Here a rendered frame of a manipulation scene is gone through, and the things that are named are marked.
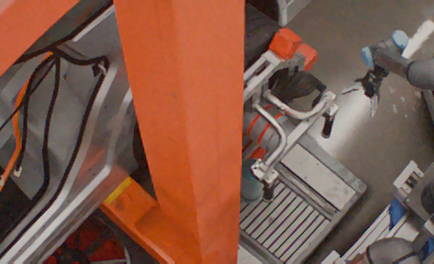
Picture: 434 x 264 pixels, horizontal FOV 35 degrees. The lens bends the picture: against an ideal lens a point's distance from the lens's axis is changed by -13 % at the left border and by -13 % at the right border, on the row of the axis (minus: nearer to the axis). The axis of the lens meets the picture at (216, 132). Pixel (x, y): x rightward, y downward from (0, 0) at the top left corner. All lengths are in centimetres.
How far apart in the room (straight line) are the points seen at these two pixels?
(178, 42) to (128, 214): 175
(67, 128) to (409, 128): 189
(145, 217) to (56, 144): 46
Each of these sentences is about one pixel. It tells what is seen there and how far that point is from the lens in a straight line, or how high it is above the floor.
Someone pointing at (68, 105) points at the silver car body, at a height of 103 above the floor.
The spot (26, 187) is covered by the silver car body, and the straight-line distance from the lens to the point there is 288.
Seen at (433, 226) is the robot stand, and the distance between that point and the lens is 232.
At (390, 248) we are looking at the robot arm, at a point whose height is 145.
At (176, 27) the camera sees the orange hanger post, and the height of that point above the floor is 242.
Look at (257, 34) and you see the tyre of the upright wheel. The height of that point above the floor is 115.
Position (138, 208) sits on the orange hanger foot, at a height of 68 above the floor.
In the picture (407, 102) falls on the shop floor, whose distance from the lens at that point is 394.
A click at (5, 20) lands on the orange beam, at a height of 271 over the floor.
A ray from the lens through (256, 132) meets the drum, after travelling 276.
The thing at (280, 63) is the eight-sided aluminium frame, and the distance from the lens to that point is 263.
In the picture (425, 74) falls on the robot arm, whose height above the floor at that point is 131.
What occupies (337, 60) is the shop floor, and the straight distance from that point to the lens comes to 398.
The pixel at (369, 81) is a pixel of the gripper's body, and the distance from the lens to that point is 284.
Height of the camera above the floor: 337
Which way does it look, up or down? 64 degrees down
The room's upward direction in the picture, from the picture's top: 2 degrees counter-clockwise
